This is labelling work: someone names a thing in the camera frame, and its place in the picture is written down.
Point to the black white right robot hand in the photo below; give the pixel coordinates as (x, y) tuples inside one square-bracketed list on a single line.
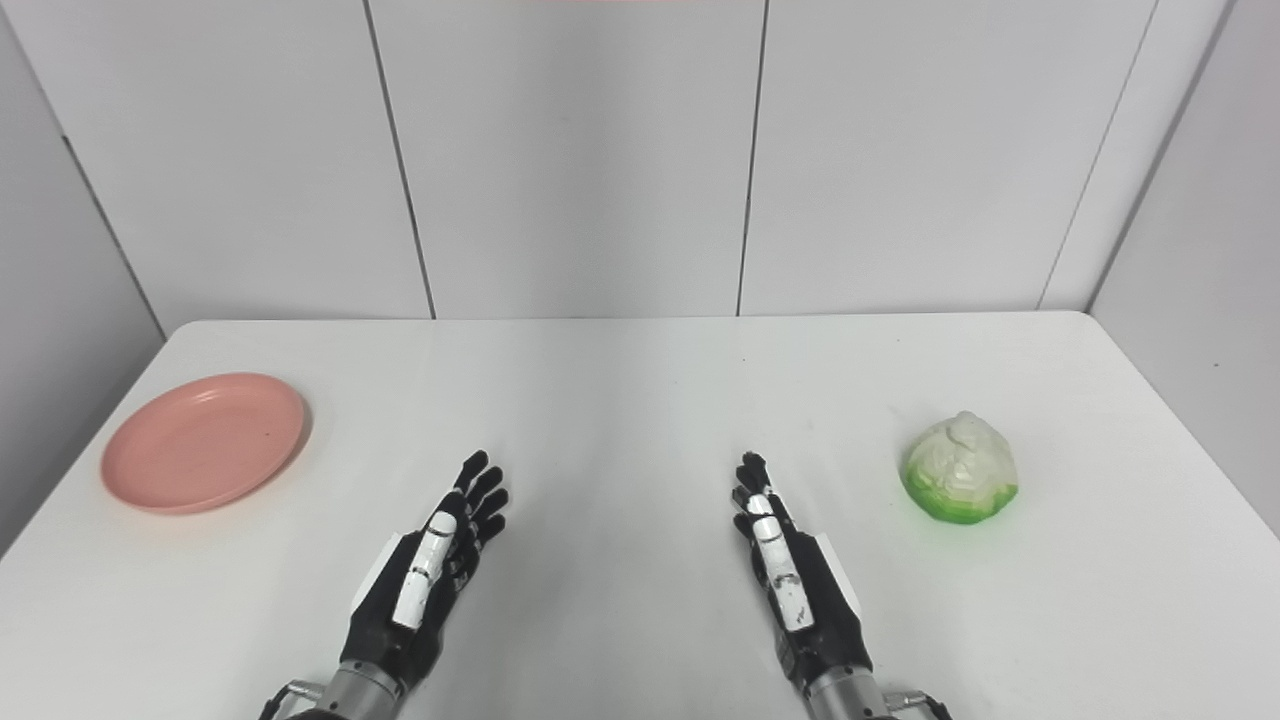
[(825, 625)]

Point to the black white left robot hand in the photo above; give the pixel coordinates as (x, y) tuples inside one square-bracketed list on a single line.
[(400, 630)]

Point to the green white toy cabbage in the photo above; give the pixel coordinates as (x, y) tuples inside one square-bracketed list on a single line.
[(960, 470)]

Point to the pink round plate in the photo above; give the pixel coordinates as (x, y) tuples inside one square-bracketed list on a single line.
[(203, 443)]

